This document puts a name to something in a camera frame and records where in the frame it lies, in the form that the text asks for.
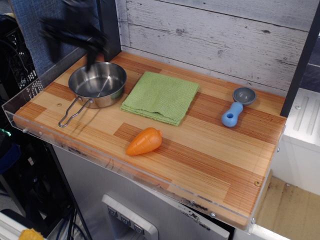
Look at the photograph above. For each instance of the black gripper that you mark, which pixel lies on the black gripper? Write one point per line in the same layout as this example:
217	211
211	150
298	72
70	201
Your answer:
75	27

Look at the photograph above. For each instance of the stainless steel pot with handle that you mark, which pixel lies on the stainless steel pot with handle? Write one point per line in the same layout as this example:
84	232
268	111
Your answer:
98	87

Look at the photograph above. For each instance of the green towel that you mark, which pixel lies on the green towel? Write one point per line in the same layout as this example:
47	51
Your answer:
161	98

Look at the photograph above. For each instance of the orange plastic carrot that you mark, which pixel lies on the orange plastic carrot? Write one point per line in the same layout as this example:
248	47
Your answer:
146	141

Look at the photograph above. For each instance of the clear acrylic table guard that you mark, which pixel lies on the clear acrylic table guard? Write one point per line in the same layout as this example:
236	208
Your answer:
219	171

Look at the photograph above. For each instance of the blue grey ice cream scoop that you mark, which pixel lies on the blue grey ice cream scoop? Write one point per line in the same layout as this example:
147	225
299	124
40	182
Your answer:
242	96

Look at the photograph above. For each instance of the yellow object bottom left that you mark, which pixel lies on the yellow object bottom left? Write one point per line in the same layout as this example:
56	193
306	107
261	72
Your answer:
30	234

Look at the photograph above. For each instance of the dark grey left post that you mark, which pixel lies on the dark grey left post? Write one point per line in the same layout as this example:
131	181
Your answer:
108	20

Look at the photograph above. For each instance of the dark grey post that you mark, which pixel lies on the dark grey post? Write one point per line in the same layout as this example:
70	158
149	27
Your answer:
108	20
302	63

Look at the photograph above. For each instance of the black crate with cables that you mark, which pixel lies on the black crate with cables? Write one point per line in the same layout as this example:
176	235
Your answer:
17	69

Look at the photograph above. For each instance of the dark grey right post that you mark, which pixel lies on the dark grey right post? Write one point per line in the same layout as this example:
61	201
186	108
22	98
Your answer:
302	63

